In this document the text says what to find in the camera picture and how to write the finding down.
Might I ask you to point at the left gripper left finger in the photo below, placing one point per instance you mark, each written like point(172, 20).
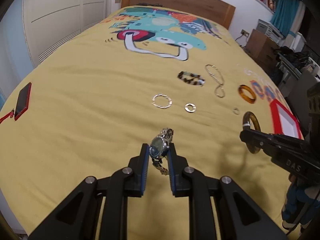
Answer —
point(137, 179)

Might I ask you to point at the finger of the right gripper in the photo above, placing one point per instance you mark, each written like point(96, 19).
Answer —
point(256, 141)

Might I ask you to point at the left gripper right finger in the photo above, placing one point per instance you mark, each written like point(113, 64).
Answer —
point(176, 164)

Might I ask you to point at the dark brown wooden bangle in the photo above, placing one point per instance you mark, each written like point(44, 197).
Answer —
point(250, 127)

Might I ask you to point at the silver wristwatch blue dial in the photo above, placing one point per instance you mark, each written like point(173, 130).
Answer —
point(159, 148)

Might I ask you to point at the amber translucent bangle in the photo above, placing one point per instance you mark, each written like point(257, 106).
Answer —
point(247, 94)

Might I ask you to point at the red jewelry box tray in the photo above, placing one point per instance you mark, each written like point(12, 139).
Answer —
point(284, 122)

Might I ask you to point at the gloved right hand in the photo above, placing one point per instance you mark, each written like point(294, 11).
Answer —
point(301, 204)

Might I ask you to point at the yellow dinosaur bedspread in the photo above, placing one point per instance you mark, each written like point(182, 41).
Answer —
point(101, 95)

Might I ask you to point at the cluttered desk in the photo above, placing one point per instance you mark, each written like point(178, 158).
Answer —
point(292, 61)

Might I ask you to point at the wooden nightstand drawers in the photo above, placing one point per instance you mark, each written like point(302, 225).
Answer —
point(261, 49)

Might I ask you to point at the white printer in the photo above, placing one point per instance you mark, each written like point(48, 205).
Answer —
point(269, 30)

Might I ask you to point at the teal curtain right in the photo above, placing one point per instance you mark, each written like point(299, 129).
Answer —
point(284, 15)

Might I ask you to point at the wooden headboard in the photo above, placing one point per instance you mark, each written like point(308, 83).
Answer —
point(214, 10)

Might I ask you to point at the white wardrobe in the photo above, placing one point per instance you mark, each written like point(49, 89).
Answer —
point(49, 24)

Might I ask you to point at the wall power socket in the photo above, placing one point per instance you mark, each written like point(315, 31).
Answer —
point(245, 33)

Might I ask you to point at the red smartphone with strap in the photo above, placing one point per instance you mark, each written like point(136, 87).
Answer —
point(22, 104)

